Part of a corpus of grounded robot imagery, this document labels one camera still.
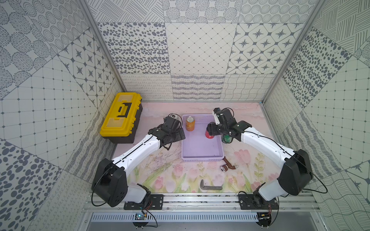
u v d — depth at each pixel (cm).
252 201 73
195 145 96
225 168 82
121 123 86
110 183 41
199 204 73
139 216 72
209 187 78
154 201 73
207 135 91
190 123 96
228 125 63
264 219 72
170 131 64
